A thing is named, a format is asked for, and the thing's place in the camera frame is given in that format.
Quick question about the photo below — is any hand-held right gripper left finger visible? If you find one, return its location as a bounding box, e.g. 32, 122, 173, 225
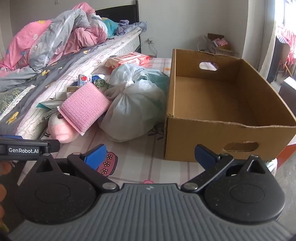
33, 144, 119, 193

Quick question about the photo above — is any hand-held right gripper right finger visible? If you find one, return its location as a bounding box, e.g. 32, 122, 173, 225
181, 144, 267, 193

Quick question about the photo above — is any large brown cardboard box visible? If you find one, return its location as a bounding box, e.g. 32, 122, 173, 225
164, 49, 296, 164

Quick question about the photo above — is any person's left hand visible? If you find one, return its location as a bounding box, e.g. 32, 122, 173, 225
0, 161, 12, 223

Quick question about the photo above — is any pink plush toy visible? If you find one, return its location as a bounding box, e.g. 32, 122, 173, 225
47, 112, 80, 143

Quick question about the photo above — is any printed pink floor mat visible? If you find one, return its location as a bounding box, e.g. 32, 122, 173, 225
23, 57, 173, 186

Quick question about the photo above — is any pink knitted cloth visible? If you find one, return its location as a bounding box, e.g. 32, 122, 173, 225
58, 82, 112, 136

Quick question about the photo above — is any white towel with teal stripe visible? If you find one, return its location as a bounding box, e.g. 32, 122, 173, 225
36, 98, 61, 110

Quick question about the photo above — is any white tied plastic bag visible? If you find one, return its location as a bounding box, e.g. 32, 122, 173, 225
98, 64, 167, 142

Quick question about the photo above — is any bed with grey sheet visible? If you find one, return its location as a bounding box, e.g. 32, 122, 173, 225
0, 27, 142, 139

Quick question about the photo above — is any yellow tissue pack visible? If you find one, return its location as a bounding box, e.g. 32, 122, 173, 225
67, 86, 81, 99

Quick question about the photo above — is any green floral cloth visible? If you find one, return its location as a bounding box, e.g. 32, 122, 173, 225
94, 79, 110, 93

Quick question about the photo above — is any pale green plastic bag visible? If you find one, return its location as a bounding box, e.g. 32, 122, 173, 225
141, 70, 170, 116

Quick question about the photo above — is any pink tissue pack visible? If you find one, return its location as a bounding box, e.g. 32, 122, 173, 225
105, 52, 151, 70

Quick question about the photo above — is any dark cabinet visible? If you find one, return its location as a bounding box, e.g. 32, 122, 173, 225
279, 76, 296, 105

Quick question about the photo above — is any small open cardboard box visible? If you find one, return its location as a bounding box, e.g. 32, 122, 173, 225
207, 33, 240, 57

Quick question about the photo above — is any white paper bag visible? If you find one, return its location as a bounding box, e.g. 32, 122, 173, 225
198, 35, 216, 53

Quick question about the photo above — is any pink and grey quilt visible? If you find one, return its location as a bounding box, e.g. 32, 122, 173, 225
0, 2, 109, 72

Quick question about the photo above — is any teal cloth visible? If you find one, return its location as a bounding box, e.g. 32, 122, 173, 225
103, 19, 119, 37

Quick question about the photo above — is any lilac blue cloth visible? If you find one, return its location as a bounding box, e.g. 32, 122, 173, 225
117, 20, 147, 36

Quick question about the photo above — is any black bed headboard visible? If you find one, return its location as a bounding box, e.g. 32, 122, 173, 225
95, 0, 142, 54

